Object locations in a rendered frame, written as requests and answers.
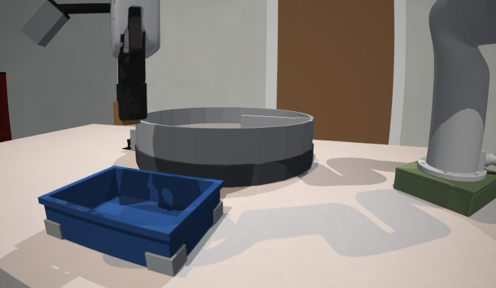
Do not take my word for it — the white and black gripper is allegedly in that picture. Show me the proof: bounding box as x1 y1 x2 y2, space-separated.
110 0 160 121

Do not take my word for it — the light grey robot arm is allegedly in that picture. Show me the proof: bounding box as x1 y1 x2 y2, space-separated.
21 0 496 182

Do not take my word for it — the grey round turntable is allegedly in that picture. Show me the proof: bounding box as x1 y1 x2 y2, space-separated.
123 107 314 187

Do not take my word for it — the blue crate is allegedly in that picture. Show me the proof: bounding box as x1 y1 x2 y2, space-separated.
38 165 223 277

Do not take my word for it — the bronze bushing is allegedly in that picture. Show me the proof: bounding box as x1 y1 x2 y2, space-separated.
113 101 141 125

